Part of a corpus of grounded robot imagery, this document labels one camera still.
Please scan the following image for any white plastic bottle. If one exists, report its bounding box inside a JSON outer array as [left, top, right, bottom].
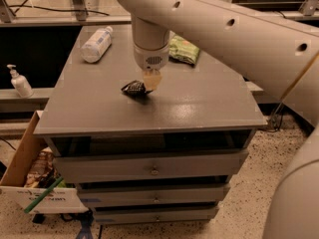
[[81, 26, 113, 63]]

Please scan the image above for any metal frame rail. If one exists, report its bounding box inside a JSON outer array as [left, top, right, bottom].
[[0, 15, 131, 28]]

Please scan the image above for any white pump dispenser bottle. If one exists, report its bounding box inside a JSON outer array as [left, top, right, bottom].
[[7, 64, 33, 98]]

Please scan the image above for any blue clamp stand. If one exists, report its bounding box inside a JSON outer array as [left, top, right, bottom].
[[76, 211, 94, 239]]

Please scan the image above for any black cable on floor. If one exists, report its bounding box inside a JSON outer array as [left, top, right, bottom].
[[8, 0, 111, 18]]

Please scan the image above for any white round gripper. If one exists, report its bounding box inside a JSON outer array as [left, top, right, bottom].
[[134, 45, 169, 91]]

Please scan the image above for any grey drawer cabinet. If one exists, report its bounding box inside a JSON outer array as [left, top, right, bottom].
[[34, 24, 266, 225]]

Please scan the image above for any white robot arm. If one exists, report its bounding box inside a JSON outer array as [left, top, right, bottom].
[[118, 0, 319, 239]]

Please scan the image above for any black rxbar chocolate wrapper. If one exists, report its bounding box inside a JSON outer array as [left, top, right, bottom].
[[121, 80, 151, 97]]

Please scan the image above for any cardboard box with snacks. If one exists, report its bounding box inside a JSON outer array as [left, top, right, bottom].
[[1, 111, 88, 214]]

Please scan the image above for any green chip bag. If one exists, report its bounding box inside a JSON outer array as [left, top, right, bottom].
[[169, 35, 200, 65]]

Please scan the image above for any green stick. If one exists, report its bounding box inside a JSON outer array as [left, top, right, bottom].
[[24, 176, 64, 213]]

